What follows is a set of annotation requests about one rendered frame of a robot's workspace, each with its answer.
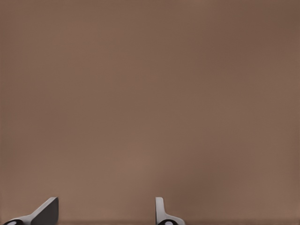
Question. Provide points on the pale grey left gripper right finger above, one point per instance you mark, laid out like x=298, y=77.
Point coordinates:
x=160, y=212

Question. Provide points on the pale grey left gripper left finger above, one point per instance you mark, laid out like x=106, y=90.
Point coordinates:
x=44, y=212

